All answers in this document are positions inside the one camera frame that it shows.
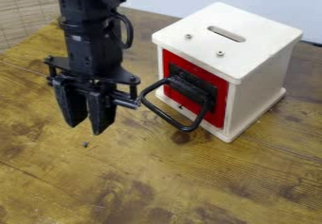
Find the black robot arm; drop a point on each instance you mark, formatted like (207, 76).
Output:
(96, 15)

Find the red drawer with black handle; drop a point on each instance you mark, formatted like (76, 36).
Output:
(195, 88)

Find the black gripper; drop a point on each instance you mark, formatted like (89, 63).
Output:
(89, 75)

